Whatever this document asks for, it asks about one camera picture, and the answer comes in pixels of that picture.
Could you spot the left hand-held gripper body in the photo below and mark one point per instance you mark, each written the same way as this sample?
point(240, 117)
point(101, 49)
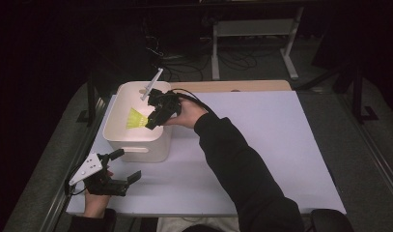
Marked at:
point(104, 187)

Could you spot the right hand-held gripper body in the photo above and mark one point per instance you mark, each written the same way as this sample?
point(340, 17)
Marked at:
point(165, 103)

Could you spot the white plastic storage bin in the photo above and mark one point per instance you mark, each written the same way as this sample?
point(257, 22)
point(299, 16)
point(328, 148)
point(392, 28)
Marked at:
point(133, 145)

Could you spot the yellow shuttlecock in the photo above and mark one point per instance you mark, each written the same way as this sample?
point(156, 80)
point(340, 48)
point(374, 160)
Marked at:
point(134, 120)

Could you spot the person's left hand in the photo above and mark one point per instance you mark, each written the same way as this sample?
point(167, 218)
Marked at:
point(95, 203)

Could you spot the person's right hand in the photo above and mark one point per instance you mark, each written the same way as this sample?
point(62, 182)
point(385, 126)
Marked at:
point(187, 114)

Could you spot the black metal stand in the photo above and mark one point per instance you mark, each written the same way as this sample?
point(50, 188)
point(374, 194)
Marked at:
point(91, 100)
point(358, 96)

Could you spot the wooden table board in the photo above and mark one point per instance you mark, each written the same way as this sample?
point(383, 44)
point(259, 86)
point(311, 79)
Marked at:
point(236, 86)

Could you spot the person's light trousers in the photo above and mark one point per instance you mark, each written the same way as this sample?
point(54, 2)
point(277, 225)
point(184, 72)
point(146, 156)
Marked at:
point(200, 224)

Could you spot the dark rounded object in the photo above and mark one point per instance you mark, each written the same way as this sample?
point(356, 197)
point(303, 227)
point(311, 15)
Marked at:
point(331, 222)

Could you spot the aluminium rail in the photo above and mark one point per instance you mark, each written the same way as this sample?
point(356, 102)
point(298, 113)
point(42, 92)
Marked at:
point(60, 196)
point(374, 151)

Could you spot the white metal table frame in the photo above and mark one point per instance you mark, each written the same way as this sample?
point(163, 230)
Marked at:
point(255, 27)

